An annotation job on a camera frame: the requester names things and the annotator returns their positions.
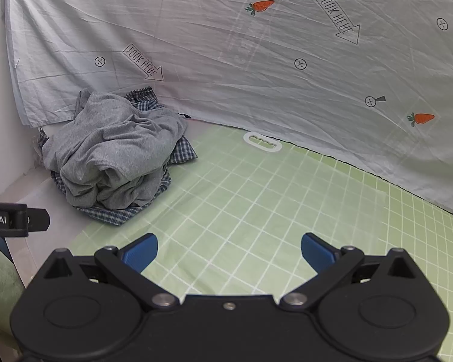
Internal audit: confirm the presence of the carrot printed grey sheet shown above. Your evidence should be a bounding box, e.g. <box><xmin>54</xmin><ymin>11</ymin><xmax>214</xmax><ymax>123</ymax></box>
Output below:
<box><xmin>4</xmin><ymin>0</ymin><xmax>453</xmax><ymax>221</ymax></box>

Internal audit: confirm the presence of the white plastic handle ring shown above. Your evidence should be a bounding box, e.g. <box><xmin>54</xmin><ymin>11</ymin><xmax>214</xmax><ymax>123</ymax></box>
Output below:
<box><xmin>243</xmin><ymin>131</ymin><xmax>284</xmax><ymax>152</ymax></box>

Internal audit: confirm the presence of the blue checked shirt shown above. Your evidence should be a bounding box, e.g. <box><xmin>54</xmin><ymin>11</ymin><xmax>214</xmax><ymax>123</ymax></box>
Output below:
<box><xmin>38</xmin><ymin>86</ymin><xmax>198</xmax><ymax>227</ymax></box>

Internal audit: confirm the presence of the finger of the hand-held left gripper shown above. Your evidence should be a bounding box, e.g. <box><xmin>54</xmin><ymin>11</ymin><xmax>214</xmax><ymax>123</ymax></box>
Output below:
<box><xmin>24</xmin><ymin>207</ymin><xmax>50</xmax><ymax>231</ymax></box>

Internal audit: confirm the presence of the green checked mat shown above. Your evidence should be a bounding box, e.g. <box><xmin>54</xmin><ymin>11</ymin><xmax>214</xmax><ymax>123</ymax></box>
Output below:
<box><xmin>66</xmin><ymin>122</ymin><xmax>453</xmax><ymax>362</ymax></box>

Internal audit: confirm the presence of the grey zip hoodie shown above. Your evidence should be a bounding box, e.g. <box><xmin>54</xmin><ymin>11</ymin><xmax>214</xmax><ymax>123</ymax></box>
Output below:
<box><xmin>41</xmin><ymin>90</ymin><xmax>189</xmax><ymax>210</ymax></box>

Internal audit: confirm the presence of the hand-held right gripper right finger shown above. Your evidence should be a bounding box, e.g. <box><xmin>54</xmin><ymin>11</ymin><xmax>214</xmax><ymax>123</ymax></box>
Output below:
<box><xmin>279</xmin><ymin>233</ymin><xmax>414</xmax><ymax>312</ymax></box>

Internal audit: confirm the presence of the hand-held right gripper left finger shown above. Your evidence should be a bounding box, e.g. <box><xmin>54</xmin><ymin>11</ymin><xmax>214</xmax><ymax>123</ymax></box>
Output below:
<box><xmin>41</xmin><ymin>233</ymin><xmax>181</xmax><ymax>312</ymax></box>

